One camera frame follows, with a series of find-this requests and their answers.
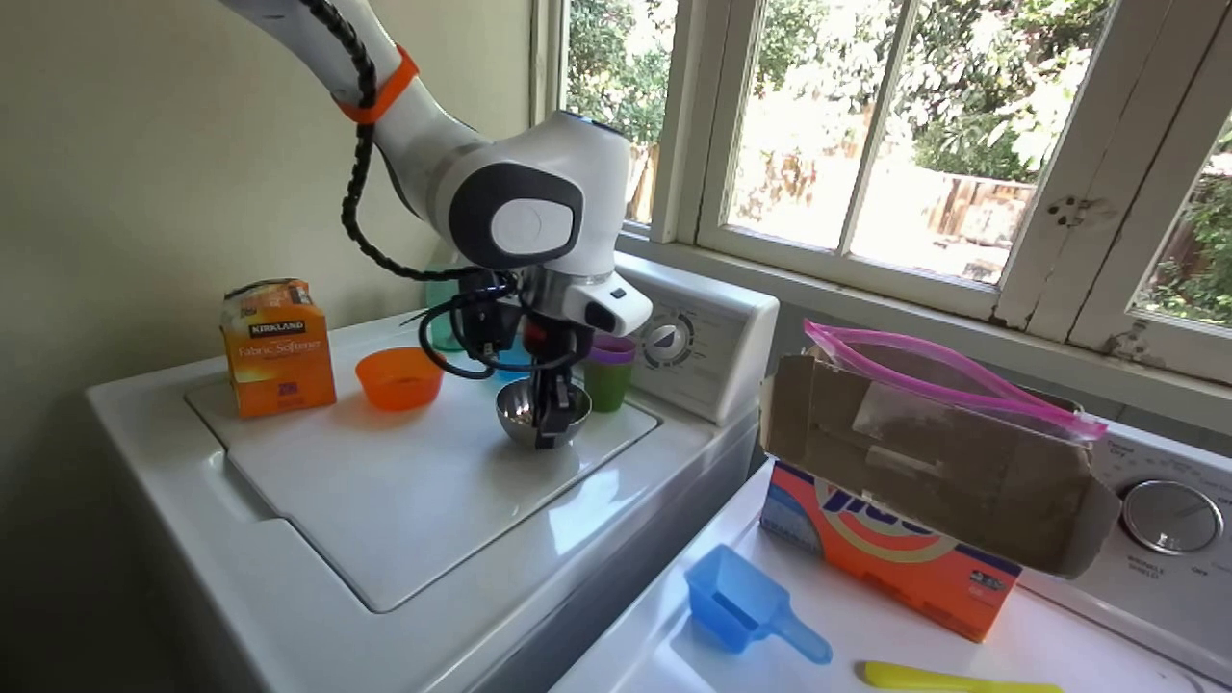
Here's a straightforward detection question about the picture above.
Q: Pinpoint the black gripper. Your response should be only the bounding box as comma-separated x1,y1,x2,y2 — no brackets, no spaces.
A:
515,313,598,448

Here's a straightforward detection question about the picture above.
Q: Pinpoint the silver metal bowl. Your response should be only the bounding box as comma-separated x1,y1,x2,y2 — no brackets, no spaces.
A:
493,379,598,455

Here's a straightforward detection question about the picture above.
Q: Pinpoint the orange plastic bowl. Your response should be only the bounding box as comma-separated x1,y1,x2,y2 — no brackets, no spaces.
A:
356,343,447,416

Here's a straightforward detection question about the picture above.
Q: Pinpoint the green cup with purple rim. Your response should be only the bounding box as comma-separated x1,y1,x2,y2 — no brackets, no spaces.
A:
583,333,643,416

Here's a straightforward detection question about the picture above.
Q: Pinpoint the large washer dial knob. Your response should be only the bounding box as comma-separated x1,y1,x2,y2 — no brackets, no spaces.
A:
643,313,697,372

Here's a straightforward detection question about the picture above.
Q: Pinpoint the white washing machine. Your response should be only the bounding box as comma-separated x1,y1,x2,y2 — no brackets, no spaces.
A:
85,212,786,693

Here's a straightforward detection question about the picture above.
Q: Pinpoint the blue plastic scoop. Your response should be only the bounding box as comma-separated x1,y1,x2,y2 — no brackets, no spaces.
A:
682,544,837,669

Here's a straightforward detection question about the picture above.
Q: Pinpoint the orange Kirkland fabric softener pack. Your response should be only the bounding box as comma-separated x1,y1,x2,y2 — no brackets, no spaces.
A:
215,274,344,425

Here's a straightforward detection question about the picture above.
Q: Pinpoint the orange Tide detergent box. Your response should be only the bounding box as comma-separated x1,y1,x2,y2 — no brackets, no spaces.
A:
754,352,1130,648

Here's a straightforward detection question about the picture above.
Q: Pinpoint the large white framed window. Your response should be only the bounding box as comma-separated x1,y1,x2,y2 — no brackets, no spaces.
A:
523,0,1044,326

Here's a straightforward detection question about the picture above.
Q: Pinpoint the zip bag with pink seal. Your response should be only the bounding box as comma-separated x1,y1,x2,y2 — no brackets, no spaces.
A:
799,317,1118,449

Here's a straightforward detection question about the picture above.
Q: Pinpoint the yellow plastic utensil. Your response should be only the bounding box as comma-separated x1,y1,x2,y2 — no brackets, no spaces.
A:
854,655,1067,693

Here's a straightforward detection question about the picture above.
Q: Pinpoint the round silver dryer knob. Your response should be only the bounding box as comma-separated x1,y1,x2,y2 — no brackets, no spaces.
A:
1118,474,1232,562

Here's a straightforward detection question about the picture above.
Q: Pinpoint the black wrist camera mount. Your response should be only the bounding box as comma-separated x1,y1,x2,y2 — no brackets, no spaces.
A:
443,266,529,367

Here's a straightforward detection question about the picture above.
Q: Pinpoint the orange strap on arm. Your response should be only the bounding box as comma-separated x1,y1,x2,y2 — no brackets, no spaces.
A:
333,41,422,132

